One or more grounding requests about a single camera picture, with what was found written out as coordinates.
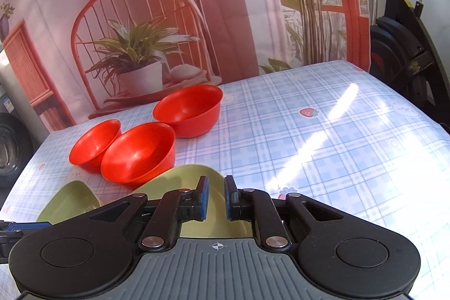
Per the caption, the green bowl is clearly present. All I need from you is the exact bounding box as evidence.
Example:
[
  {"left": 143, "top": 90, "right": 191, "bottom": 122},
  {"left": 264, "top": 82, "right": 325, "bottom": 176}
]
[{"left": 36, "top": 181, "right": 105, "bottom": 225}]

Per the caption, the large red bowl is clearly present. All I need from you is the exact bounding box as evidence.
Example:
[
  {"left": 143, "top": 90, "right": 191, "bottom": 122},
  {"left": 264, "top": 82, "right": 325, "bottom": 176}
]
[
  {"left": 100, "top": 122, "right": 176, "bottom": 184},
  {"left": 153, "top": 84, "right": 224, "bottom": 139}
]

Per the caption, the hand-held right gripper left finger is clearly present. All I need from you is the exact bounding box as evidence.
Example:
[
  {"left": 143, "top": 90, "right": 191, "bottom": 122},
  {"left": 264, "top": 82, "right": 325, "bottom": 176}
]
[{"left": 82, "top": 175, "right": 211, "bottom": 251}]

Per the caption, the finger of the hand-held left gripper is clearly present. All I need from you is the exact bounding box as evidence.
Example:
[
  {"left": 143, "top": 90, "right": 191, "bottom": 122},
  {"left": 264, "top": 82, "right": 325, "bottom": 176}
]
[{"left": 0, "top": 221, "right": 52, "bottom": 264}]

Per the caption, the small red bowl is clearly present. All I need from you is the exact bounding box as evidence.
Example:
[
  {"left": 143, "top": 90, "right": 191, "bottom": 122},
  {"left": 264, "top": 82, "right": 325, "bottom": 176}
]
[{"left": 69, "top": 119, "right": 122, "bottom": 173}]

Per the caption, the black exercise bike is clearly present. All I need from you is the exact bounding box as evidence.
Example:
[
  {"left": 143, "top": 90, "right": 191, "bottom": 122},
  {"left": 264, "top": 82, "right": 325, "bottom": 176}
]
[{"left": 369, "top": 0, "right": 450, "bottom": 132}]

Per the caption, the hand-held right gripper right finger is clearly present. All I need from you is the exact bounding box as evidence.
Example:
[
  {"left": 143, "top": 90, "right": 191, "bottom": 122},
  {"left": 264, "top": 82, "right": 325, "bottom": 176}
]
[{"left": 224, "top": 175, "right": 353, "bottom": 251}]

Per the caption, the printed backdrop cloth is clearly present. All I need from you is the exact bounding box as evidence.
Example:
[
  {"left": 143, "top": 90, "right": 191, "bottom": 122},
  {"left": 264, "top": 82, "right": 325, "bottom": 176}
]
[{"left": 0, "top": 0, "right": 374, "bottom": 136}]

